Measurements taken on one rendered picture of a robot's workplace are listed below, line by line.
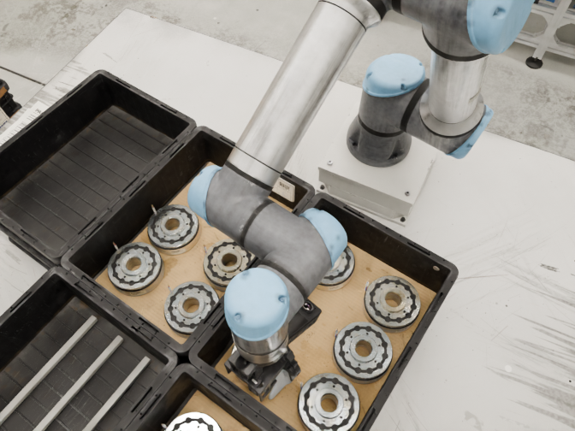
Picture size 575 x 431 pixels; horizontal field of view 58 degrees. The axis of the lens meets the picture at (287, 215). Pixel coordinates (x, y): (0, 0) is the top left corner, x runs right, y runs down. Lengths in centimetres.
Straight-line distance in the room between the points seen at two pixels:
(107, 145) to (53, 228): 23
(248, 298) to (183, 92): 100
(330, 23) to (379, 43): 208
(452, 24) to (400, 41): 211
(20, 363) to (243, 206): 57
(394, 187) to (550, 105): 160
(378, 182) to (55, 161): 73
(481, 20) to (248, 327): 44
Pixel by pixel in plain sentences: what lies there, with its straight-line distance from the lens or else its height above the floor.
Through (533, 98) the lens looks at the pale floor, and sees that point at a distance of 269.
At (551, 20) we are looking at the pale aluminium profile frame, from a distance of 271.
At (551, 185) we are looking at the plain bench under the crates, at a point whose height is 70.
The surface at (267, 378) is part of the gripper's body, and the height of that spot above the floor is 99.
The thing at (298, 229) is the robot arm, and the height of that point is 118.
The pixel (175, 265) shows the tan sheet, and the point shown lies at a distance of 105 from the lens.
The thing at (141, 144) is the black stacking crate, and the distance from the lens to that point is 124.
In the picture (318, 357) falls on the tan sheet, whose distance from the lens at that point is 96.
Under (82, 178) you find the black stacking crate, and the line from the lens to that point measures 123.
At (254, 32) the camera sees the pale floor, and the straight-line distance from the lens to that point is 281.
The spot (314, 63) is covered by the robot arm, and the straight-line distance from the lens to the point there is 69.
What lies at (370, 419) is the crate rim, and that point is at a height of 92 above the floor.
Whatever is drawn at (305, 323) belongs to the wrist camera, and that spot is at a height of 100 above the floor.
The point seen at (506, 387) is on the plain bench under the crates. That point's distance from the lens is 116.
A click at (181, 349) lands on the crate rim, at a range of 88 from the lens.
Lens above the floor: 175
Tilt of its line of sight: 58 degrees down
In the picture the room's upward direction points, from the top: 1 degrees counter-clockwise
